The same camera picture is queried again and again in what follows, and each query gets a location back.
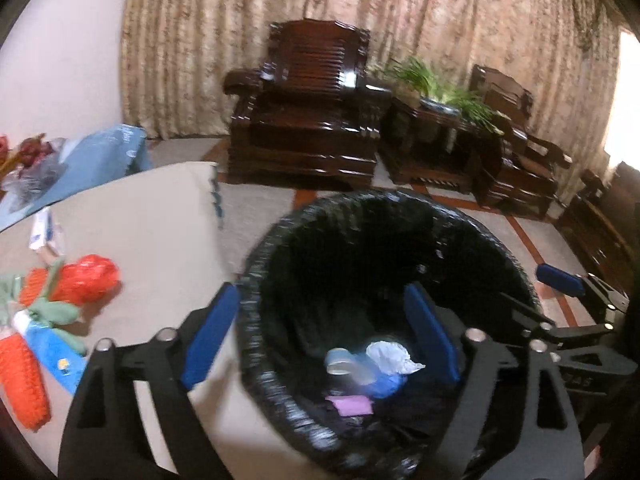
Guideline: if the dark wooden side table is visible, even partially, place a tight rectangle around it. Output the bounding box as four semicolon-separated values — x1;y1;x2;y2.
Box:
382;95;502;194

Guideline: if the small orange foam net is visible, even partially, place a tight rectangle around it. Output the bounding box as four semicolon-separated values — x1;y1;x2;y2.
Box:
19;266;66;307

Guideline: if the dark wooden sofa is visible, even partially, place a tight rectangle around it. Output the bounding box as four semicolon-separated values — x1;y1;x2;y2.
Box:
556;160;640;292

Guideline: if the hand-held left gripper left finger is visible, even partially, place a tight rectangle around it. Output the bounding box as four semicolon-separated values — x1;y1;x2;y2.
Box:
57;282;242;480

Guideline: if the blue plastic packet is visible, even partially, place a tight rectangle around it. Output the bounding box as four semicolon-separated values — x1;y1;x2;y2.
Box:
24;325;88;395

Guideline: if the red plastic bag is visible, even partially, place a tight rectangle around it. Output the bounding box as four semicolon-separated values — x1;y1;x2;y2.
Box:
52;255;122;306

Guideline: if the bright window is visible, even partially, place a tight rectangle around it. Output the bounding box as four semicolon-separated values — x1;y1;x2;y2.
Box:
604;30;640;162

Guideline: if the beige patterned curtain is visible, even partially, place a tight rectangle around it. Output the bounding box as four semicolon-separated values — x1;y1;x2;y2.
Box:
120;0;626;202

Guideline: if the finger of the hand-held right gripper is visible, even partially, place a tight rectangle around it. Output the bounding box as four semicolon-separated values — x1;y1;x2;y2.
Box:
499;292;617;350
536;262;629;327

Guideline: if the glass fruit bowl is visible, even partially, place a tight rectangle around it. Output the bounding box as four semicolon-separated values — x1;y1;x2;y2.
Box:
4;152;68;198

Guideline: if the crumpled blue cloth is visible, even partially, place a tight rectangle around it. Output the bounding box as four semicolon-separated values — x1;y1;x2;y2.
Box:
369;370;408;399

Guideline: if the dark wooden armchair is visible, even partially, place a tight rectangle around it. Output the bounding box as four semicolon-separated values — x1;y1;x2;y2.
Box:
470;64;574;219
223;20;394;189

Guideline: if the green potted plant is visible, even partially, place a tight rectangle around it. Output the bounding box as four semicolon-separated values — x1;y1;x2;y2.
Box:
375;57;507;132

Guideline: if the large orange foam net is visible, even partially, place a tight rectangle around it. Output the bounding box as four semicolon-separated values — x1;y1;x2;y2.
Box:
0;330;52;432

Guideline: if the white box with blue print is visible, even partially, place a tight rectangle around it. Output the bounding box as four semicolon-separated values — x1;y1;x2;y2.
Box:
29;209;67;257

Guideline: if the crumpled white paper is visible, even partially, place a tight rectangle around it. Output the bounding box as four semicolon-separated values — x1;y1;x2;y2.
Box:
366;341;426;376

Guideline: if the trash bin with black bag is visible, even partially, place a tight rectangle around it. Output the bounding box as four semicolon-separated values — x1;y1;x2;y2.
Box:
235;190;543;480

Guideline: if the purple paper slip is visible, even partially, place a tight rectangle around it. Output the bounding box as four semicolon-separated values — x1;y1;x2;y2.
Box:
326;395;374;417

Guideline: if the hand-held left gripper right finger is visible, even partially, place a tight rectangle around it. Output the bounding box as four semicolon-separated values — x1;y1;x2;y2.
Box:
404;282;586;480

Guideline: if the green cloth piece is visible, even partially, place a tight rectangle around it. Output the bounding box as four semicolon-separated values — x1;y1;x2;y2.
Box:
0;272;88;357

